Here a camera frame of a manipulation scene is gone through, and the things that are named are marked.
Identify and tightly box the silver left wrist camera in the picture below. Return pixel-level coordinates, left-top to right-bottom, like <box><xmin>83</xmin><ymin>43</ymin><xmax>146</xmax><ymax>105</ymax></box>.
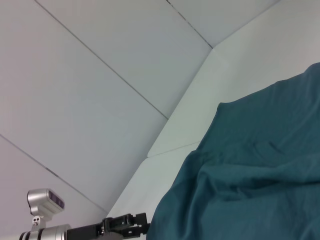
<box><xmin>26</xmin><ymin>188</ymin><xmax>66</xmax><ymax>222</ymax></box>

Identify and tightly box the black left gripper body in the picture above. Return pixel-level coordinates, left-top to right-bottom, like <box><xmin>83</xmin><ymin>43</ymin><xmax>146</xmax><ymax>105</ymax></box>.
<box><xmin>66</xmin><ymin>221</ymin><xmax>118</xmax><ymax>240</ymax></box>

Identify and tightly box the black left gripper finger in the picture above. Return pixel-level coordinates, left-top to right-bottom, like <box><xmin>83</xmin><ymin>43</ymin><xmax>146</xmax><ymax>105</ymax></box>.
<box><xmin>106</xmin><ymin>222</ymin><xmax>151</xmax><ymax>238</ymax></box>
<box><xmin>101</xmin><ymin>212</ymin><xmax>148</xmax><ymax>230</ymax></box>

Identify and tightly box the teal t-shirt with white print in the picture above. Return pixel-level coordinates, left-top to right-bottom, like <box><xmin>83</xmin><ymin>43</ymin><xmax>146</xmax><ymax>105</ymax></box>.
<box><xmin>146</xmin><ymin>62</ymin><xmax>320</xmax><ymax>240</ymax></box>

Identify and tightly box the silver left camera mount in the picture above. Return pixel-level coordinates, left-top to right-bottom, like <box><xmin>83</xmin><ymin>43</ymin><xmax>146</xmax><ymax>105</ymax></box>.
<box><xmin>31</xmin><ymin>215</ymin><xmax>44</xmax><ymax>232</ymax></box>

